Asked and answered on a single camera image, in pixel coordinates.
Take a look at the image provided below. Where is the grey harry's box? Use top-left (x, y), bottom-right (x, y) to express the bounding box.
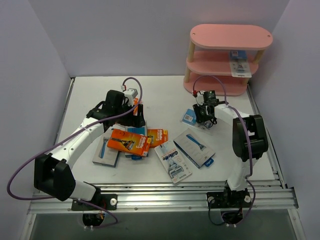
top-left (92, 128), bottom-right (120, 168)
top-left (173, 128), bottom-right (216, 169)

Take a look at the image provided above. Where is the grey Harry's box right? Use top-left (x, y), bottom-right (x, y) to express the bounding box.
top-left (173, 128), bottom-right (216, 169)

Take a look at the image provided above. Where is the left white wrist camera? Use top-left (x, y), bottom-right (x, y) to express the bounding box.
top-left (121, 85), bottom-right (138, 101)

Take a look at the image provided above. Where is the orange Gillette box front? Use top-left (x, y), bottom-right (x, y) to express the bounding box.
top-left (106, 129), bottom-right (151, 157)

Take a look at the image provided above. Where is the orange gillette box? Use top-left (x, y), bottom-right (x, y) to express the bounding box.
top-left (147, 128), bottom-right (168, 148)
top-left (114, 97), bottom-right (139, 127)
top-left (106, 129), bottom-right (151, 157)

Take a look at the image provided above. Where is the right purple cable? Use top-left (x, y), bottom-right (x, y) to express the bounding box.
top-left (192, 74), bottom-right (256, 226)

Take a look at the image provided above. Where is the blue razor blister pack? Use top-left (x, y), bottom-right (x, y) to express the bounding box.
top-left (180, 108), bottom-right (214, 136)

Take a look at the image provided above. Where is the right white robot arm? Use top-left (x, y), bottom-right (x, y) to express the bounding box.
top-left (192, 90), bottom-right (269, 207)

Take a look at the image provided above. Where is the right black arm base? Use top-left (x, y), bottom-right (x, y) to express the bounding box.
top-left (206, 191), bottom-right (253, 228)

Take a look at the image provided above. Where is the grey Harry's box left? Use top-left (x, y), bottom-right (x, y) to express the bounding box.
top-left (92, 128), bottom-right (120, 168)

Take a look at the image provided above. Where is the pink three-tier shelf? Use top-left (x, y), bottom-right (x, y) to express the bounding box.
top-left (183, 23), bottom-right (273, 96)

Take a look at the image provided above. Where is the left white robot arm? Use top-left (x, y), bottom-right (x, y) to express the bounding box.
top-left (33, 88), bottom-right (145, 210)

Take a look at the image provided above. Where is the white Gillette SkinGuard blister pack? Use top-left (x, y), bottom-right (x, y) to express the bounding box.
top-left (154, 140), bottom-right (192, 184)

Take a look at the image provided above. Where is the white blue Harry's box centre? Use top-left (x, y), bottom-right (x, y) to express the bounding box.
top-left (125, 125), bottom-right (148, 136)

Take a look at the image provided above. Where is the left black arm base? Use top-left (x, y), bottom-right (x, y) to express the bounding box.
top-left (71, 193), bottom-right (118, 232)

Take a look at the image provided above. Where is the aluminium rail frame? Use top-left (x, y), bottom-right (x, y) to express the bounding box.
top-left (21, 77), bottom-right (307, 240)

